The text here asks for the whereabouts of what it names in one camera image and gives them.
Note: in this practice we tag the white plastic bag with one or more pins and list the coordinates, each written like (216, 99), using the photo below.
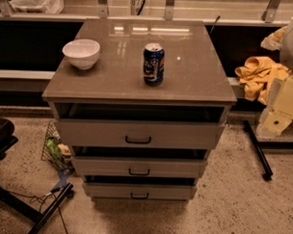
(37, 6)

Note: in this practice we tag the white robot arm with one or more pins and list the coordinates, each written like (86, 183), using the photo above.
(286, 50)

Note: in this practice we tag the black chair base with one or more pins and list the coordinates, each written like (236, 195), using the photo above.
(24, 173)

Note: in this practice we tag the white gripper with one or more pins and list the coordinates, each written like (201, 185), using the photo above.
(278, 113)

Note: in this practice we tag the grey drawer cabinet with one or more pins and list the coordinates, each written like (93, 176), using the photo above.
(194, 88)

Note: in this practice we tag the blue soda can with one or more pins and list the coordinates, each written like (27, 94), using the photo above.
(153, 64)

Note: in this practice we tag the grey drawer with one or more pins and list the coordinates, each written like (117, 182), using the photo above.
(85, 165)
(139, 133)
(142, 191)

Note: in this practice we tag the black stand leg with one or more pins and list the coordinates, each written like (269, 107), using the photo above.
(259, 148)

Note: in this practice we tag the yellow crumpled cloth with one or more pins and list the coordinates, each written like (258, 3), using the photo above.
(257, 75)

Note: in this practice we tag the white ceramic bowl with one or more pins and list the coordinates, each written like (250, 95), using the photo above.
(82, 53)

